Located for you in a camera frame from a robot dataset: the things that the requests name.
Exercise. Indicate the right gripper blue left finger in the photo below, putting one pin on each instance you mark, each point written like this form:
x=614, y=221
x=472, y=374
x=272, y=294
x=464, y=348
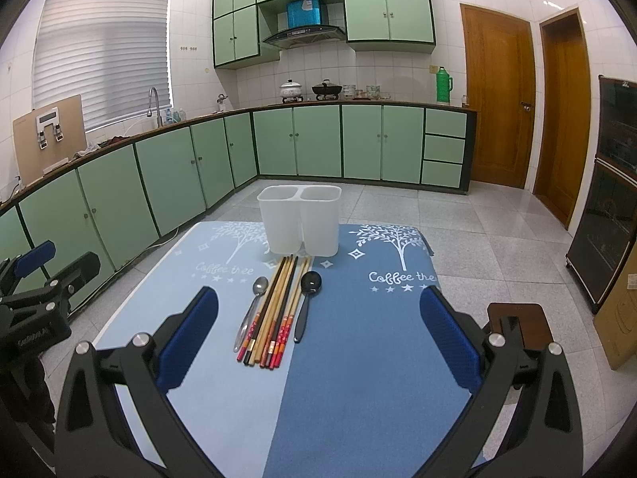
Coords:
x=93, y=437

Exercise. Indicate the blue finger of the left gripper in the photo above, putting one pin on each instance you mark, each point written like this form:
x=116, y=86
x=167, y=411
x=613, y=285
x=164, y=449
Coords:
x=74, y=271
x=13, y=270

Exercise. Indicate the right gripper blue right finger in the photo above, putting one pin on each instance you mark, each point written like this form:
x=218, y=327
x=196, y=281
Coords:
x=523, y=417

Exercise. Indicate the plain bamboo chopstick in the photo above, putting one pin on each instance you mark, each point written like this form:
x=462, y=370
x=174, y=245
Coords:
x=255, y=354
x=293, y=298

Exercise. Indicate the red patterned bamboo chopstick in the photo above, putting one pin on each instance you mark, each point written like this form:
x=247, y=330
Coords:
x=276, y=315
x=287, y=315

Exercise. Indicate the black plastic spoon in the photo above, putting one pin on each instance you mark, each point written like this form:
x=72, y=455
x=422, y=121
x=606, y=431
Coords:
x=311, y=282

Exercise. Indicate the green lower kitchen cabinets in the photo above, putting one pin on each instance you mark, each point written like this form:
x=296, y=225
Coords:
x=118, y=201

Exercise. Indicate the brown wooden stool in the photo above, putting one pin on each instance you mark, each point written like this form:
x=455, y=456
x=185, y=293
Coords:
x=530, y=319

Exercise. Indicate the cardboard board with devices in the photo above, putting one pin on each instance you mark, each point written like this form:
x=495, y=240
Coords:
x=48, y=137

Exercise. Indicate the cardboard box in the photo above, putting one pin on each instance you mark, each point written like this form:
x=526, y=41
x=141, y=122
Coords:
x=616, y=320

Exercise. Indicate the black glass cabinet appliance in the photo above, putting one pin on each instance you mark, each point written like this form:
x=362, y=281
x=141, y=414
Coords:
x=607, y=229

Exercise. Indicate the chrome sink faucet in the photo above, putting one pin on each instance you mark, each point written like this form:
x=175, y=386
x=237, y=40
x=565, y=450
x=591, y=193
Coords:
x=154, y=109

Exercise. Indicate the white double utensil holder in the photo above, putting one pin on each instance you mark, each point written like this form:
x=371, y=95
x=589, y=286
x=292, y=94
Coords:
x=299, y=216

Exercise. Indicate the white window blinds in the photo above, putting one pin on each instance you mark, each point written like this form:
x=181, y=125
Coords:
x=110, y=52

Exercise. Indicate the brown wooden door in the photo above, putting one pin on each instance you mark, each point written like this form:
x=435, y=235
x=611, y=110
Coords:
x=566, y=114
x=501, y=89

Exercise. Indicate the black wok on stove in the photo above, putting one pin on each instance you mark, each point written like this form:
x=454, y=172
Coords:
x=327, y=90

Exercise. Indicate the black range hood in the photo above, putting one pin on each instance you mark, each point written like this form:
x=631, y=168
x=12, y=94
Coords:
x=303, y=35

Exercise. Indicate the green thermos jug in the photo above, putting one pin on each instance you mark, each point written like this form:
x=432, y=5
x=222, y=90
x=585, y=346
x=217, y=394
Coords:
x=444, y=86

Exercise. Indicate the blue box above hood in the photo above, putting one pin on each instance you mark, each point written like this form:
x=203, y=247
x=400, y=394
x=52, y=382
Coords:
x=301, y=13

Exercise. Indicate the green upper wall cabinets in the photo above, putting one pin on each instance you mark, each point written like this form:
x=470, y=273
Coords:
x=239, y=27

